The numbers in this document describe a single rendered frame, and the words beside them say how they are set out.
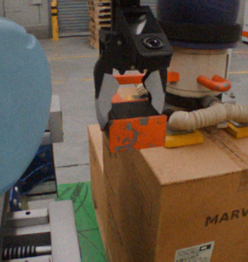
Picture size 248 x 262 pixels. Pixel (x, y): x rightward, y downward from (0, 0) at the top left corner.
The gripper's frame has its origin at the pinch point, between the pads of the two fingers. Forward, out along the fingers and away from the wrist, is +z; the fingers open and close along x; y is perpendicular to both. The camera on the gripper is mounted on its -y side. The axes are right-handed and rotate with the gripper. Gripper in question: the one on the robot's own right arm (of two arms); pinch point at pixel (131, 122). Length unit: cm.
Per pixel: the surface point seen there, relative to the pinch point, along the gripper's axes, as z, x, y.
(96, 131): 53, -11, 110
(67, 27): 76, -59, 945
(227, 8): -17.2, -28.5, 19.7
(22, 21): 47, 84, 958
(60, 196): 107, 13, 127
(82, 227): 107, 2, 93
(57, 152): 107, 11, 190
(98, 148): 53, -9, 90
